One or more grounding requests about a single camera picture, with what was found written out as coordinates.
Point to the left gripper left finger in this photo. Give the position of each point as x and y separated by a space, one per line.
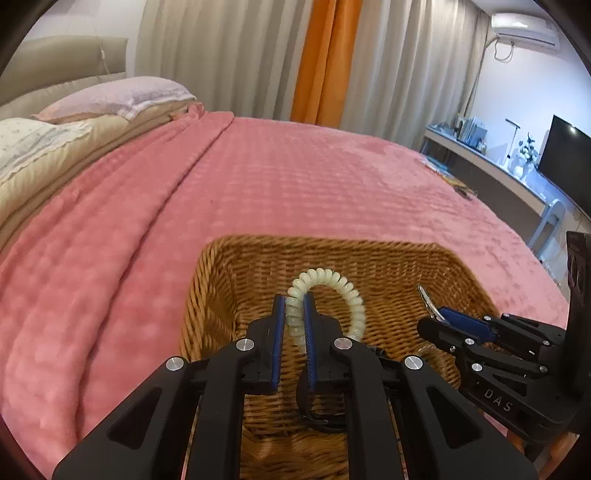
185 419

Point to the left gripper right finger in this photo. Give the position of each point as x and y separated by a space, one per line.
403 420

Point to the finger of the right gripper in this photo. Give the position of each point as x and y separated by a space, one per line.
524 337
453 332

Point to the silver metal hair clip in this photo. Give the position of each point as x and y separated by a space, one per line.
433 311

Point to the light blue chair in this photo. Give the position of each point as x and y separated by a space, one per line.
549 224

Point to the black wristwatch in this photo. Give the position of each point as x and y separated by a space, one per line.
324 412

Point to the items on bed edge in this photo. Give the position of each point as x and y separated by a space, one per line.
459 187

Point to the pink fleece blanket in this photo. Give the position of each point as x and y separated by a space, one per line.
93 290

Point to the black television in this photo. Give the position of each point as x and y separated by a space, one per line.
566 162

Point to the white vase with plant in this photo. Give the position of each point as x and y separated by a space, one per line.
527 156

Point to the books on desk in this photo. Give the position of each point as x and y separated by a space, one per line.
470 131

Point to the white desk lamp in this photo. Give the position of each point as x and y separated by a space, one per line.
516 127

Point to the grey curtain right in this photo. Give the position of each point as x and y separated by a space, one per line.
415 63

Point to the grey curtain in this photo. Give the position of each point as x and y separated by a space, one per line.
238 56
415 63

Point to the beige folded quilt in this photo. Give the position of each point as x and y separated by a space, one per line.
25 193

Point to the orange curtain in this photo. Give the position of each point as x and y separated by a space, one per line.
326 63

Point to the pink pillow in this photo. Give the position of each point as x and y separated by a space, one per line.
125 98

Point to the white air conditioner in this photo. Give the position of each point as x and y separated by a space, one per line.
525 29

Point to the grey curtain left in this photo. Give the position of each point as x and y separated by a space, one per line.
238 56

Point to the white floral pillow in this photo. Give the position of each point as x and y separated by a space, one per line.
23 141

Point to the beige padded headboard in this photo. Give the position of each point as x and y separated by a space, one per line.
61 60

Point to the white wall desk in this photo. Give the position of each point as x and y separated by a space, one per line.
531 198

